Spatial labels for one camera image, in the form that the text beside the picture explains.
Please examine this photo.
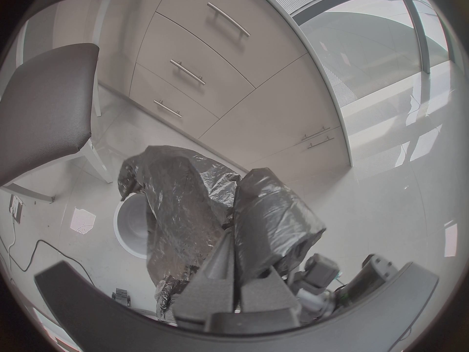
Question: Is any white trash bin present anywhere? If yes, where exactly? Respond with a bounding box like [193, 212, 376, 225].
[113, 193, 156, 259]

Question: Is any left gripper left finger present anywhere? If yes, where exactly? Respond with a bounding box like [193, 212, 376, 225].
[174, 230, 237, 331]

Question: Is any grey chair with white legs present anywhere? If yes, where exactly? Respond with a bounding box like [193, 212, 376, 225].
[0, 43, 114, 202]

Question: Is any window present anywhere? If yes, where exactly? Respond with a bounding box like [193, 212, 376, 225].
[286, 0, 464, 87]

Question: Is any beige chest of drawers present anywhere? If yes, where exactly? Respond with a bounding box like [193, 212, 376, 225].
[97, 0, 354, 182]

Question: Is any black cable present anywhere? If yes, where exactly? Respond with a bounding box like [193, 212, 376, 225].
[7, 239, 96, 285]

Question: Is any black plastic bag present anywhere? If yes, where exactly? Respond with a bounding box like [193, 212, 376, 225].
[117, 145, 327, 322]

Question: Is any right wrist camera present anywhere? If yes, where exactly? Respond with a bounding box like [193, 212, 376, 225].
[305, 254, 340, 289]

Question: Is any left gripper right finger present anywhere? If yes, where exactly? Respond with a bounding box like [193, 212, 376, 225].
[238, 265, 303, 325]

